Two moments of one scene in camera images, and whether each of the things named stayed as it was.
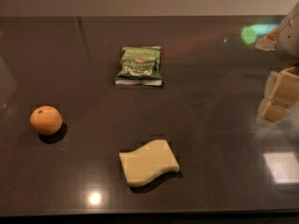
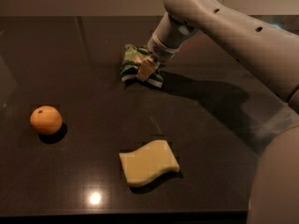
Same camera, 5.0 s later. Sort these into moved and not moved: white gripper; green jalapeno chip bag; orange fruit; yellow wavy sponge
Moved: white gripper; green jalapeno chip bag
Not moved: orange fruit; yellow wavy sponge
